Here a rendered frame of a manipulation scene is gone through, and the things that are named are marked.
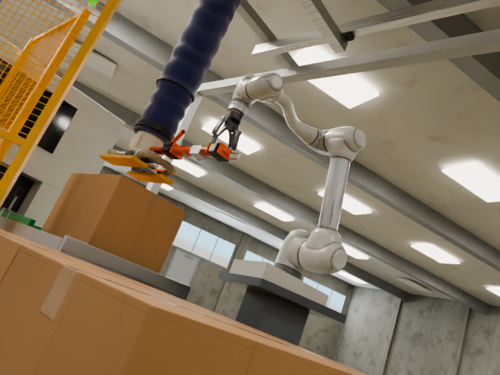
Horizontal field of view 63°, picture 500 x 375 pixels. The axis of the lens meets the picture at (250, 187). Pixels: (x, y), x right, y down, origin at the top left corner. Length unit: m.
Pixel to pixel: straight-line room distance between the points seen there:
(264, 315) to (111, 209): 0.86
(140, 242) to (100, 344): 1.53
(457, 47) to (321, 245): 2.34
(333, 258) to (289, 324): 0.39
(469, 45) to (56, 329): 3.59
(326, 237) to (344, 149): 0.45
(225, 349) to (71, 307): 0.20
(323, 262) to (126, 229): 0.92
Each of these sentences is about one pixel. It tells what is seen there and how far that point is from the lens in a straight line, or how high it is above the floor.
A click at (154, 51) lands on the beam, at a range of 6.75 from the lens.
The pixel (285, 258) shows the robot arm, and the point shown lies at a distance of 2.13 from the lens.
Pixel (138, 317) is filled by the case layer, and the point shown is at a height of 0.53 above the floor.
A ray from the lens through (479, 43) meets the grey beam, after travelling 3.79.
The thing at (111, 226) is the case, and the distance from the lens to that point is 1.92.
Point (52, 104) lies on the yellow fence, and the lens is 2.55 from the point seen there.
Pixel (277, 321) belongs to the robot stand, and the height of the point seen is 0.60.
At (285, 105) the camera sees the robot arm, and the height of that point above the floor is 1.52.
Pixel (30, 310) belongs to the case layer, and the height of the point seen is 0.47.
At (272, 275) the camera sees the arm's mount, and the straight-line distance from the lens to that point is 1.92.
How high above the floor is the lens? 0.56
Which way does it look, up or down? 17 degrees up
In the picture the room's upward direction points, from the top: 22 degrees clockwise
